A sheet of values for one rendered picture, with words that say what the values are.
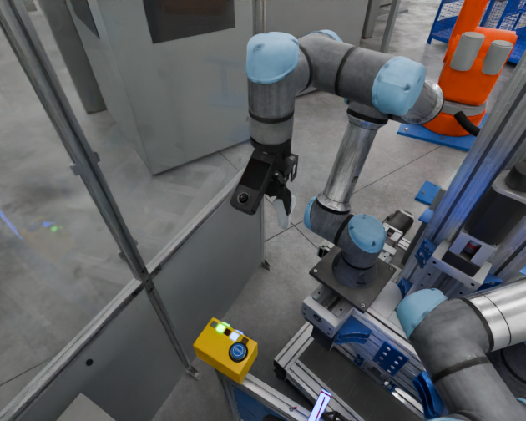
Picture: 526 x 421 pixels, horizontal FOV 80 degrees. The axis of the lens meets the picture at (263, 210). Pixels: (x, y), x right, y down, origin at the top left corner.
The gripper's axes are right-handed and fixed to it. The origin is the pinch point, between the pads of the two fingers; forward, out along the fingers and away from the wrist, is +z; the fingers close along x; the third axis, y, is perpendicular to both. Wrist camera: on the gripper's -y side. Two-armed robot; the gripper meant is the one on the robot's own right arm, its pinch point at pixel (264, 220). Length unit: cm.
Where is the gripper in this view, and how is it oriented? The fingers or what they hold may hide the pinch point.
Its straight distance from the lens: 67.8
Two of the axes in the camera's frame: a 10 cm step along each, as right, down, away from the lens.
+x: -8.7, -3.6, 3.5
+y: 5.0, -6.2, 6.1
